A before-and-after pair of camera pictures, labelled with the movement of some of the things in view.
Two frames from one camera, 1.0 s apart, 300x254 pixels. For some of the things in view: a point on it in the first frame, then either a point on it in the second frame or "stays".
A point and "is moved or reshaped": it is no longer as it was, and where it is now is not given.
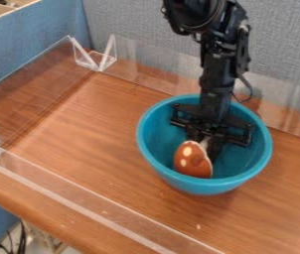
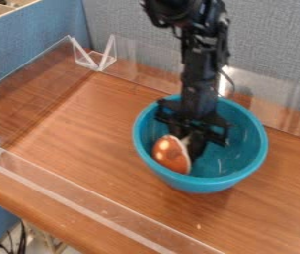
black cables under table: (23, 243) stays
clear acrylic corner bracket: (94, 61) stays
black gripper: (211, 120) → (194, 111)
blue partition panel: (18, 36) stays
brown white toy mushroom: (192, 160) is moved or reshaped
